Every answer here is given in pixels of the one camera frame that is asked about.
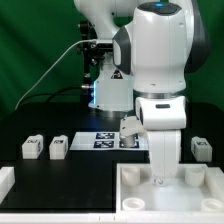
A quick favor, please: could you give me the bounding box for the white sheet with tags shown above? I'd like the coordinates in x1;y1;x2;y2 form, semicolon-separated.
70;132;148;151

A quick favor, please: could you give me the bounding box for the white L-shaped obstacle wall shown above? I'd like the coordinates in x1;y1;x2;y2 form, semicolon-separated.
0;166;224;224

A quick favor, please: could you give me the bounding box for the white square tabletop panel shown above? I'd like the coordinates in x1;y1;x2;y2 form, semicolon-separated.
116;164;224;213

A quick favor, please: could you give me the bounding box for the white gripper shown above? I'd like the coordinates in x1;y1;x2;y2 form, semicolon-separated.
135;96;186;186

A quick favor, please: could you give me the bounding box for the black camera stand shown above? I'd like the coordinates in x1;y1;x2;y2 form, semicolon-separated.
77;21;112;87

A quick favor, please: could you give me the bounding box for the black cable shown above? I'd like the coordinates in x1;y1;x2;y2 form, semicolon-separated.
16;87;84;108

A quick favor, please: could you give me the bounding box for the white camera cable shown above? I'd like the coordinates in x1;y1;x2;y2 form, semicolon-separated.
14;39;98;111

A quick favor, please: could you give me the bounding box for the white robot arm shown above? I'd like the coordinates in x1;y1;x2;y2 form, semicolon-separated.
73;0;209;186

